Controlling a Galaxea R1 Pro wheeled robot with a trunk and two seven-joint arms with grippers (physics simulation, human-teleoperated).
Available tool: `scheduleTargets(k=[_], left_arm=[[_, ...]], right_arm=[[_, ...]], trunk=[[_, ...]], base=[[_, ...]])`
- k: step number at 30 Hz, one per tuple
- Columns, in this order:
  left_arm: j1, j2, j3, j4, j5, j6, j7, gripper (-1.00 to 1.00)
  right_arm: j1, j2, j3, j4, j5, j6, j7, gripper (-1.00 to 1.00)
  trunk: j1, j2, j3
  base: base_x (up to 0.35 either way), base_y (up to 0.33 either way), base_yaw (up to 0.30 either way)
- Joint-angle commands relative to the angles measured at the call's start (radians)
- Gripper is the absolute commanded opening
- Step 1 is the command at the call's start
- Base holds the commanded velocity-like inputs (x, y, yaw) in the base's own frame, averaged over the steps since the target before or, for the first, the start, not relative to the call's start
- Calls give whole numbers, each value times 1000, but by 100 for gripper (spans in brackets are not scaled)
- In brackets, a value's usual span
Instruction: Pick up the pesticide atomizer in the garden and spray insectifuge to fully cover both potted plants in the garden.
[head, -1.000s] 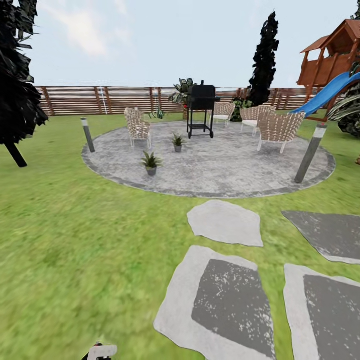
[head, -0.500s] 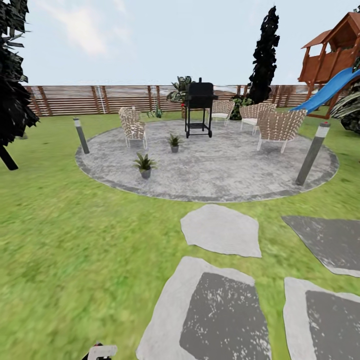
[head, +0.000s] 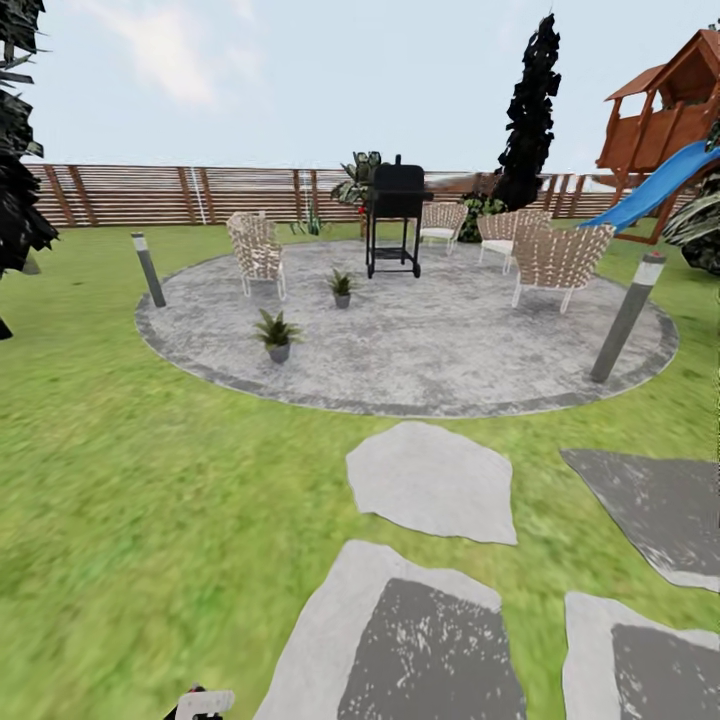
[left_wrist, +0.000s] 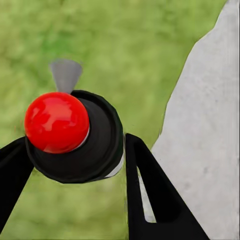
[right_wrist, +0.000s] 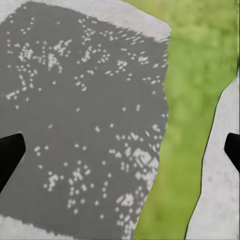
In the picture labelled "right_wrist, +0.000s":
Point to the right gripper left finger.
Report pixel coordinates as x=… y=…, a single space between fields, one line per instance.
x=12 y=150

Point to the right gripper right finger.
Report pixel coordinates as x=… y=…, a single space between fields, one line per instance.
x=232 y=148

